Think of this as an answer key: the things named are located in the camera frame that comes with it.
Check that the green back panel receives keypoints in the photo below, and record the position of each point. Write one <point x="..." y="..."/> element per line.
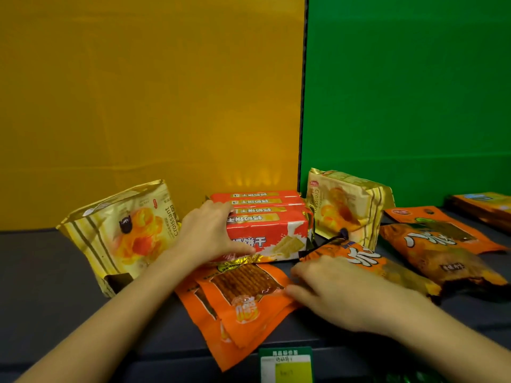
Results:
<point x="399" y="95"/>

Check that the person's right hand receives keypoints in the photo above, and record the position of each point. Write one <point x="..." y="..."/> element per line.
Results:
<point x="351" y="295"/>

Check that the green price tag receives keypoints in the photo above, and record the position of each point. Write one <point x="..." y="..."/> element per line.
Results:
<point x="285" y="370"/>

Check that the orange black snack bag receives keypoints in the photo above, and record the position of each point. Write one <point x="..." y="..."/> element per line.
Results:
<point x="411" y="277"/>
<point x="439" y="255"/>

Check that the orange back panel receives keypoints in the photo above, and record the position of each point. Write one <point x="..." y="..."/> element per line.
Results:
<point x="139" y="95"/>

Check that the dark grey shelf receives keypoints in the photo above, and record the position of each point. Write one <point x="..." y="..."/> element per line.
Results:
<point x="40" y="295"/>

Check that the red gold snack packet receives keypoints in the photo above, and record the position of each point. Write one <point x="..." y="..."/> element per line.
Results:
<point x="255" y="194"/>
<point x="279" y="235"/>
<point x="271" y="202"/>
<point x="275" y="210"/>

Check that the person's left hand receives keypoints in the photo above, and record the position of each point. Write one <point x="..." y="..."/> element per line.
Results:
<point x="207" y="235"/>

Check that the gold striped bread snack packet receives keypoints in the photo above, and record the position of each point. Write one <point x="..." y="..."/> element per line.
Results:
<point x="119" y="235"/>
<point x="347" y="203"/>

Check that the person's left forearm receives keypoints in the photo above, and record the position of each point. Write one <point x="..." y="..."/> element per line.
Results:
<point x="100" y="327"/>

